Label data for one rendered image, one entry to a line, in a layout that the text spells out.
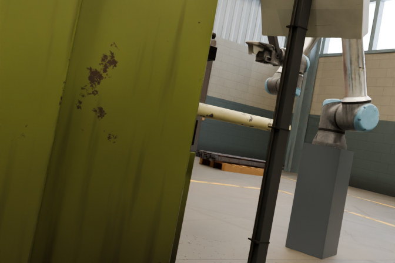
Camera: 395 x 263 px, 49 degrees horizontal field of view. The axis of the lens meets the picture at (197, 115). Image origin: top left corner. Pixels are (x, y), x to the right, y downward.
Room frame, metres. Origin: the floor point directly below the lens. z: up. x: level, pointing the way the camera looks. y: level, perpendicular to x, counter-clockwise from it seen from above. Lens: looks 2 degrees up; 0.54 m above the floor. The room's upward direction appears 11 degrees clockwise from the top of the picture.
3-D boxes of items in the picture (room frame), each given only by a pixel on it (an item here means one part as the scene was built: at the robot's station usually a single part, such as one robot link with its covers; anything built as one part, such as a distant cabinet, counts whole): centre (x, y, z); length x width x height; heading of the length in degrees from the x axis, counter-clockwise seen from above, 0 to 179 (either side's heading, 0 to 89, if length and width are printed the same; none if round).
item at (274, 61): (2.04, -0.29, 0.97); 0.12 x 0.08 x 0.09; 122
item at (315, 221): (2.48, -0.78, 0.30); 0.22 x 0.22 x 0.60; 51
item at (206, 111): (1.52, -0.16, 0.62); 0.44 x 0.05 x 0.05; 122
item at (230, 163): (7.78, -0.91, 0.12); 1.58 x 0.80 x 0.24; 121
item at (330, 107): (2.47, -0.78, 0.79); 0.17 x 0.15 x 0.18; 24
